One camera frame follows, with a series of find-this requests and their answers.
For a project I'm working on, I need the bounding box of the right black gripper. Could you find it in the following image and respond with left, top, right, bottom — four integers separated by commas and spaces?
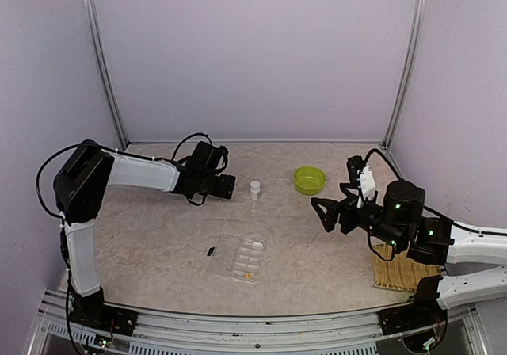
311, 183, 407, 250

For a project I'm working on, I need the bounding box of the large white pill bottle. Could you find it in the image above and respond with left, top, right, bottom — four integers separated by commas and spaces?
250, 181, 261, 200

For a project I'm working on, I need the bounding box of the clear plastic pill organizer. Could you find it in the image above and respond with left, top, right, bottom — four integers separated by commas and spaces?
206, 234, 266, 283

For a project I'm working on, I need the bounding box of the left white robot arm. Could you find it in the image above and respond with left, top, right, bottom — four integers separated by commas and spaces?
53, 140, 236, 327

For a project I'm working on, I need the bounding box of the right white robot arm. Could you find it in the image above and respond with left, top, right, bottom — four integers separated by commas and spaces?
311, 180, 506, 326

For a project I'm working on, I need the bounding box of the green plastic bowl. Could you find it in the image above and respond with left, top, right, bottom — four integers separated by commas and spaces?
292, 166, 327, 196

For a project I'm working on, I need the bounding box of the woven bamboo tray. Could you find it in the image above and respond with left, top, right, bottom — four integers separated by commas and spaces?
373, 252, 441, 292

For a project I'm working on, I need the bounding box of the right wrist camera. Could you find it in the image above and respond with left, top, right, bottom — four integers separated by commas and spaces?
347, 155, 378, 208

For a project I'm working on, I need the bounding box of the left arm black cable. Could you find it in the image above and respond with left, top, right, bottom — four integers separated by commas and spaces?
172, 132, 213, 162

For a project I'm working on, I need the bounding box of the right aluminium frame post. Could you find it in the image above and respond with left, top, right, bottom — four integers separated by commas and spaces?
383, 0, 427, 151

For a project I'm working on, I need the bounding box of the aluminium frame post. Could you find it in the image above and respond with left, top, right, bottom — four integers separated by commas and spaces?
383, 0, 427, 151
82, 0, 130, 150

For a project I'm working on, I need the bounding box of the aluminium front rail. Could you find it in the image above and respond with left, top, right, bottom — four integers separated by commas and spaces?
25, 289, 490, 355

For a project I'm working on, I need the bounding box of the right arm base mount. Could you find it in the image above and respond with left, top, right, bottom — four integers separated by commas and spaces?
377, 299, 448, 335

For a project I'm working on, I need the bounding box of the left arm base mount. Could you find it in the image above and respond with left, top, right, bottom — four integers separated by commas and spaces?
70, 287, 139, 337

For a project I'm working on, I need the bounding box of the left aluminium frame post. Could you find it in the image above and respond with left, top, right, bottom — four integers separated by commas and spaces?
82, 0, 130, 150

